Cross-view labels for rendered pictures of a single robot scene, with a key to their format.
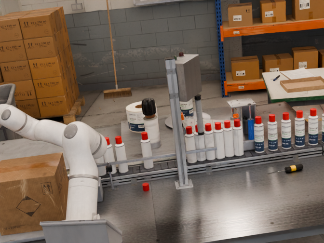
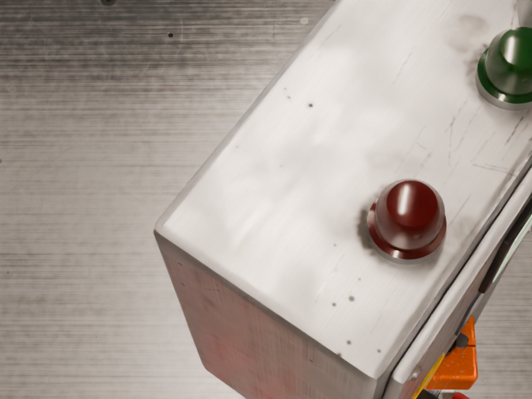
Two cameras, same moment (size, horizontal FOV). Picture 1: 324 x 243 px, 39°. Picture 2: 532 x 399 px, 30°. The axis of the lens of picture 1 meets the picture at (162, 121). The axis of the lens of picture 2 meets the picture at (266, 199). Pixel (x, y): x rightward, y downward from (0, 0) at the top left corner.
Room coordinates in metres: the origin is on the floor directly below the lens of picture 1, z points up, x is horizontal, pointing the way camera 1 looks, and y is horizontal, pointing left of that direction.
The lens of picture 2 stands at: (2.29, -0.16, 1.78)
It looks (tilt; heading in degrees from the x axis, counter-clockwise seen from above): 66 degrees down; 187
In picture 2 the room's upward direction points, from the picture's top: 5 degrees counter-clockwise
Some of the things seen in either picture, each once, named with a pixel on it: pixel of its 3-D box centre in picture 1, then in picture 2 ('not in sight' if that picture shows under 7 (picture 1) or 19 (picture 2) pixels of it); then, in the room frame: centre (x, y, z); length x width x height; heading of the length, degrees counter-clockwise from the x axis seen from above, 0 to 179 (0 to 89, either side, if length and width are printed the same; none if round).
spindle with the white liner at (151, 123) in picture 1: (151, 122); not in sight; (2.48, 0.07, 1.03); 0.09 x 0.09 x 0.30
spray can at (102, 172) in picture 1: (98, 157); not in sight; (2.19, 0.36, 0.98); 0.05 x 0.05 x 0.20
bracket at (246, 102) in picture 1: (240, 102); not in sight; (2.32, -0.44, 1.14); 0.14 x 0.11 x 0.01; 92
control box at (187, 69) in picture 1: (183, 77); (386, 222); (2.12, -0.13, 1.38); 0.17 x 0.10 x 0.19; 147
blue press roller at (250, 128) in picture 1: (250, 131); not in sight; (2.27, -0.48, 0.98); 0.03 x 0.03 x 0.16
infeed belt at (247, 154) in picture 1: (171, 167); not in sight; (2.20, -0.02, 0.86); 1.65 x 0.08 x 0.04; 92
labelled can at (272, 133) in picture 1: (272, 132); not in sight; (2.23, -0.59, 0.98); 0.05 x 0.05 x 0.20
